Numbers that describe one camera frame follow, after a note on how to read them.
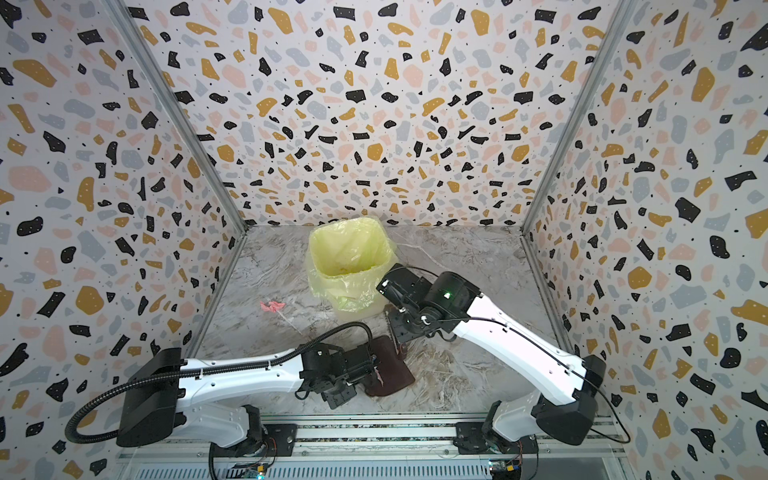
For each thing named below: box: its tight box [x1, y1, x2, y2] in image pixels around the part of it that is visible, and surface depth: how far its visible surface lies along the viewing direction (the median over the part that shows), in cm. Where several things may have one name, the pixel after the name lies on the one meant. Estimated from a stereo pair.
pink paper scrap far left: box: [260, 301, 286, 313], surface depth 99 cm
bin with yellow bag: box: [306, 217, 399, 320], surface depth 83 cm
